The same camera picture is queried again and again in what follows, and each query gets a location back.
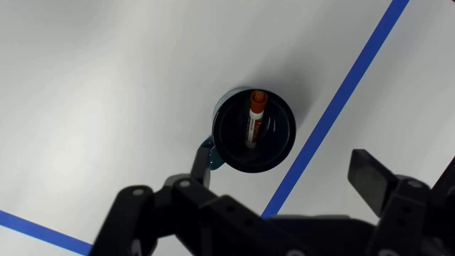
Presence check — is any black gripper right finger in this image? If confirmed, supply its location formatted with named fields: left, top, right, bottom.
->
left=347, top=148, right=455, bottom=256

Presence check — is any white marker with orange cap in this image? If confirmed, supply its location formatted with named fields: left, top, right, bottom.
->
left=245, top=90, right=270, bottom=148

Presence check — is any blue tape strip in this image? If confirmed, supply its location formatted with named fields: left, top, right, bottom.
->
left=0, top=209, right=94, bottom=256
left=260, top=0, right=411, bottom=219

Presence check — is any dark green mug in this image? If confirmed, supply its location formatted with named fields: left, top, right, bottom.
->
left=196, top=85, right=299, bottom=175

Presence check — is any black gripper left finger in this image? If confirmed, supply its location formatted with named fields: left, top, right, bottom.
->
left=87, top=148, right=268, bottom=256

